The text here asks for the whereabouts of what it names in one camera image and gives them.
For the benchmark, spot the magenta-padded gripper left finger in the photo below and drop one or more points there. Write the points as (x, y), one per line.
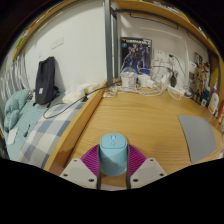
(80, 171)

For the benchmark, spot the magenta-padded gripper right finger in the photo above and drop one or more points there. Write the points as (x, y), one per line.
(146, 171)

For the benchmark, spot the light blue computer mouse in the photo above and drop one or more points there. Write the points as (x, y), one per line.
(113, 156)

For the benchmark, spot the grey mouse pad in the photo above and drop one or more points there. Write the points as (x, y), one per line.
(198, 136)

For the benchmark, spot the blue checkered bed sheet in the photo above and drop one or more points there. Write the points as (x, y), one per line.
(50, 131)

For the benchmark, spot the white power strip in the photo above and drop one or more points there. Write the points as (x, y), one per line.
(177, 91)

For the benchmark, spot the small white desk clock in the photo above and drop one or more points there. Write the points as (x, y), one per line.
(204, 102)

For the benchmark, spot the white charger block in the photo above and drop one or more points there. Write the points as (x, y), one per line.
(145, 81)

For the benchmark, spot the teal blanket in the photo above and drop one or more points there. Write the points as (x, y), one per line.
(16, 106)

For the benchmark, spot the metal cup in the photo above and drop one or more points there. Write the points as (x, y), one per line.
(173, 80)

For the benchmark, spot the white lotion pump bottle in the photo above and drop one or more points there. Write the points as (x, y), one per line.
(213, 103)

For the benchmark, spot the black backpack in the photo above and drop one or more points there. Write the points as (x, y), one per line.
(46, 81)

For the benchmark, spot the robot model kit box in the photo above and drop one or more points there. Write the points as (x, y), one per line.
(136, 55)

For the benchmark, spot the wooden shelf unit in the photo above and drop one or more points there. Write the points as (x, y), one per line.
(150, 6)

